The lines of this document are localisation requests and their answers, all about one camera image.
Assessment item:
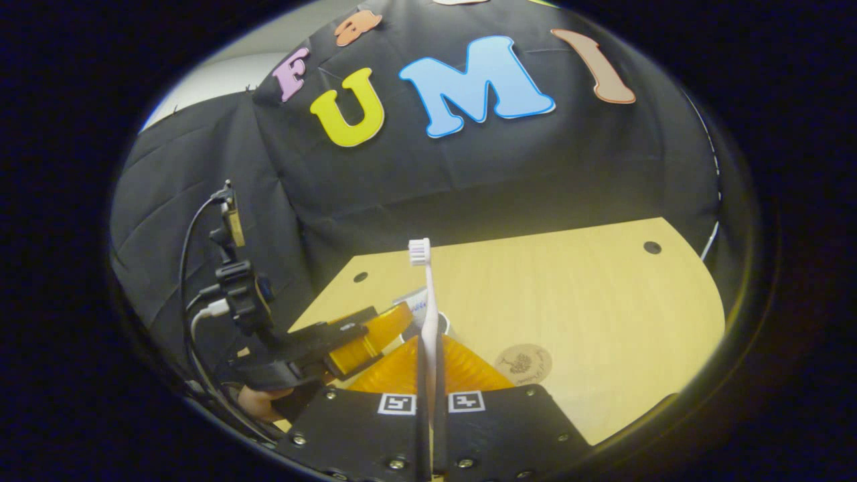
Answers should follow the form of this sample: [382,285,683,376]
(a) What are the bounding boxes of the round cork coaster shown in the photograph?
[494,343,554,386]

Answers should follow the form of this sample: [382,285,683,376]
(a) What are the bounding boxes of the white cable with plug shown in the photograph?
[189,300,282,446]

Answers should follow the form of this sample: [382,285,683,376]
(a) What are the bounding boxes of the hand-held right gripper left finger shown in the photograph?
[278,335,429,482]

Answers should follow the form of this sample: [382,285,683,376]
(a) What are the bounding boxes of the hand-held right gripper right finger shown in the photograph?
[435,335,593,482]

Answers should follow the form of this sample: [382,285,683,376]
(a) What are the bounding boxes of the black backdrop cloth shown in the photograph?
[110,0,737,376]

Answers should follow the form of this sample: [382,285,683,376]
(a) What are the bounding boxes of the pale pink toothbrush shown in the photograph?
[407,238,443,436]

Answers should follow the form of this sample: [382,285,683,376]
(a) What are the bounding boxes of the thin white cable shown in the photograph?
[700,221,722,262]

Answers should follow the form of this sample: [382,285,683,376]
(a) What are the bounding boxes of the black cable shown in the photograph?
[178,194,282,446]

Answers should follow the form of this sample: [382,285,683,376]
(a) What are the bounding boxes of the white toothpaste tube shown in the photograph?
[394,288,431,320]

